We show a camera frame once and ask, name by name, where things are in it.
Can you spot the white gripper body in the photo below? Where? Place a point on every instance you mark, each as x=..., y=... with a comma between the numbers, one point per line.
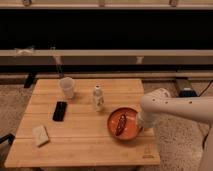
x=145, y=121

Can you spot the orange ceramic bowl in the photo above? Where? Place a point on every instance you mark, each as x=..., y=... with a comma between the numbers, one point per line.
x=131, y=129

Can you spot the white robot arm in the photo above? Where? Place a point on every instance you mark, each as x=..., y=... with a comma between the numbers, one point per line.
x=198, y=109

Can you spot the dark brown food piece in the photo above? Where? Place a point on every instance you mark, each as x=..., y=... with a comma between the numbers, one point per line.
x=121, y=125

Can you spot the black power box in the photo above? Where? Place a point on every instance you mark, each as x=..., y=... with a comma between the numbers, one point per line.
x=184, y=88

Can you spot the small white bottle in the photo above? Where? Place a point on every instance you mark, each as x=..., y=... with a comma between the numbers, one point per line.
x=98, y=99

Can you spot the wooden table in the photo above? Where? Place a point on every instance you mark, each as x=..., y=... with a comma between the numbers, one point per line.
x=82, y=138

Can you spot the white plastic cup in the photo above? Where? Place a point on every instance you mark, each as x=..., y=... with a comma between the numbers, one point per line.
x=67, y=85

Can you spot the black smartphone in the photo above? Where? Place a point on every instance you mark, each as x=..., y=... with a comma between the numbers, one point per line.
x=59, y=111

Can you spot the beige sponge block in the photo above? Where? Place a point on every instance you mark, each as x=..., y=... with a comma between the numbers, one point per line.
x=41, y=136

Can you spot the black object at left edge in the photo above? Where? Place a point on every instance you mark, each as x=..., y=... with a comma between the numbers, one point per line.
x=9, y=138

